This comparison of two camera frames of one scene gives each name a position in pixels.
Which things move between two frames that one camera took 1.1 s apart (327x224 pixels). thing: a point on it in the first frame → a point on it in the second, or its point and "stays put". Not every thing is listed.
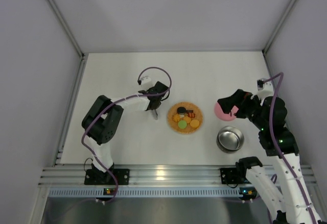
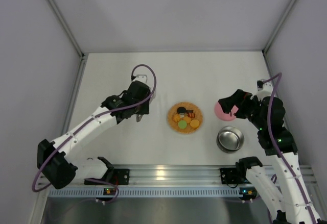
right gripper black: (236, 101) stays put
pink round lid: (220, 114) stays put
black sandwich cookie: (181, 110) stays put
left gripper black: (155, 105) → (142, 108)
